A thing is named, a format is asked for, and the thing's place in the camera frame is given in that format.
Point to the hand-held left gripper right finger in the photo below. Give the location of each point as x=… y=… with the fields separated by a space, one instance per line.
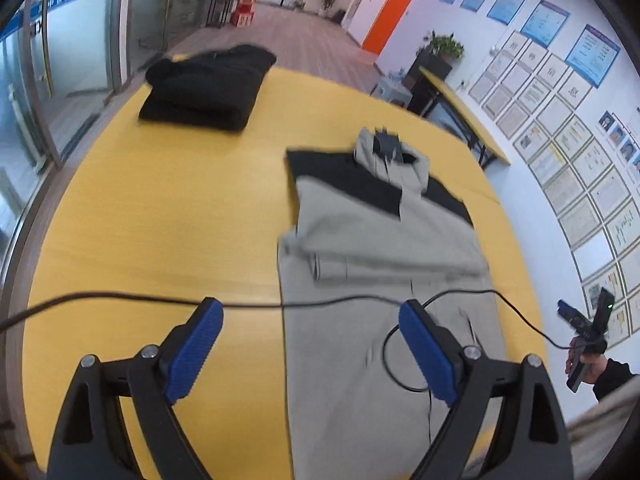
x=431 y=357

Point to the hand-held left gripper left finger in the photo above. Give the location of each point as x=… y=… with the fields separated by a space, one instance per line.
x=196 y=350

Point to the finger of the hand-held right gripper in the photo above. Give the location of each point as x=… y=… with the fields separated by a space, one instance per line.
x=574 y=314
x=604 y=307

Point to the grey and black jacket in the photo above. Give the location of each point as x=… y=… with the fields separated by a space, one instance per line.
x=375 y=240

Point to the person's right hand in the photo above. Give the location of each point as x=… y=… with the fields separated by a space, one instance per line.
x=590 y=369

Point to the person's grey clothing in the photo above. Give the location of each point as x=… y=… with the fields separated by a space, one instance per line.
x=602 y=435

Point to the yellow side table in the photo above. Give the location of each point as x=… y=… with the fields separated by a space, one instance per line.
x=465 y=110

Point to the folded black garment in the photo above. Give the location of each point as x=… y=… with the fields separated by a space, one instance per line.
x=200 y=90

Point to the light grey container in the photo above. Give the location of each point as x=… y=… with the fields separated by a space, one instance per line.
x=390 y=90

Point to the black cabinet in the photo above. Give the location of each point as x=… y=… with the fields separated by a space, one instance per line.
x=425 y=82

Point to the green potted plant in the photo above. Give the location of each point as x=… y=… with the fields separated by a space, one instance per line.
x=446 y=45

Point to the glass partition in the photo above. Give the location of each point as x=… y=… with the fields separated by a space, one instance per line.
x=70 y=45

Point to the stack of red boxes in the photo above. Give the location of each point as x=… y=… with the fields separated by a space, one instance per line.
x=245 y=7

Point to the orange door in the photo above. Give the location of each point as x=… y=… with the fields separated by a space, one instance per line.
x=395 y=7

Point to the wall of framed certificates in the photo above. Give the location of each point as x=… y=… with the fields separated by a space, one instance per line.
x=575 y=160

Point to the row of blue wall posters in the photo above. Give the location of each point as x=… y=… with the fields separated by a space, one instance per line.
x=545 y=22

